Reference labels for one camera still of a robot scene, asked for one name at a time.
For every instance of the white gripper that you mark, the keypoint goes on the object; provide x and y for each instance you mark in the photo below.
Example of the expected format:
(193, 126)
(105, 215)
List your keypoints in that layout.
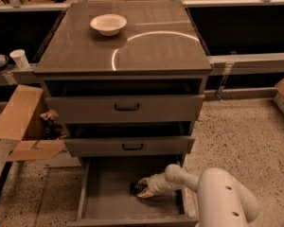
(153, 184)

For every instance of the dark blue snack bar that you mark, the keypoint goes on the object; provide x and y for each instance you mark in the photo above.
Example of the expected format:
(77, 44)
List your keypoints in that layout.
(136, 188)

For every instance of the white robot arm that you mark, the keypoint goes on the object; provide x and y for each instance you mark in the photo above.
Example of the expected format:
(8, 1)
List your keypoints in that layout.
(222, 200)

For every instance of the bottom grey drawer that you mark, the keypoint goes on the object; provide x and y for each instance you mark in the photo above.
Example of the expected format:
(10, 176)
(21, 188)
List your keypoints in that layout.
(107, 199)

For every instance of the grey drawer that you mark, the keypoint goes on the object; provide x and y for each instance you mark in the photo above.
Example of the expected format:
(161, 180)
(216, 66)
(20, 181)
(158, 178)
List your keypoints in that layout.
(100, 109)
(107, 199)
(172, 145)

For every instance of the middle grey drawer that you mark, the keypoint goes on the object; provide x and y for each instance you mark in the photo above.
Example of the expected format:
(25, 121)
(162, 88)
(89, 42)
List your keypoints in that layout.
(172, 145)

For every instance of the top grey drawer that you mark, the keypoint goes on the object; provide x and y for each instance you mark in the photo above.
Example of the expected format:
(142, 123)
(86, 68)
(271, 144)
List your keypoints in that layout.
(100, 109)

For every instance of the grey drawer cabinet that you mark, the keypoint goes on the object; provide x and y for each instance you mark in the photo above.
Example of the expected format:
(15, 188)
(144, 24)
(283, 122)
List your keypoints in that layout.
(157, 53)

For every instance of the open cardboard box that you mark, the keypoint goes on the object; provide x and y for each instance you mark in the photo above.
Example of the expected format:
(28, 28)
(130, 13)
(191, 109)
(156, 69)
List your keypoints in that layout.
(21, 121)

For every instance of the white bowl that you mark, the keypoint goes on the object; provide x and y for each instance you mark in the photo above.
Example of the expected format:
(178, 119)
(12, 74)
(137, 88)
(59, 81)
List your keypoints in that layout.
(108, 24)

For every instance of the white paper cup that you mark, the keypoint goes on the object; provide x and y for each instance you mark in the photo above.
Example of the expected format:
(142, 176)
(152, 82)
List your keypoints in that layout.
(20, 58)

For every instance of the black middle drawer handle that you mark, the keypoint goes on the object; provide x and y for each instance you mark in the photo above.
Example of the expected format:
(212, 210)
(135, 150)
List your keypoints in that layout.
(132, 146)

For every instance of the black drawer handle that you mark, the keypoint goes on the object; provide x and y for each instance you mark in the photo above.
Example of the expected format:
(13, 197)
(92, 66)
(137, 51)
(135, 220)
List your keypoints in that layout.
(123, 108)
(132, 146)

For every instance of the black top drawer handle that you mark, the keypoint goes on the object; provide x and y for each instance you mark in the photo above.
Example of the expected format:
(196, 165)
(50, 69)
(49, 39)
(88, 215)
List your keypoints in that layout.
(123, 108)

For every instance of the clear acrylic bracket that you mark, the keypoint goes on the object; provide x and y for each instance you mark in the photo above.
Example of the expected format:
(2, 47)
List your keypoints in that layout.
(223, 79)

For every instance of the grey metal rail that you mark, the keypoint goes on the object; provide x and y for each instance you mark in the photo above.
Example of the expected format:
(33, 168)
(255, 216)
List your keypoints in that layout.
(247, 64)

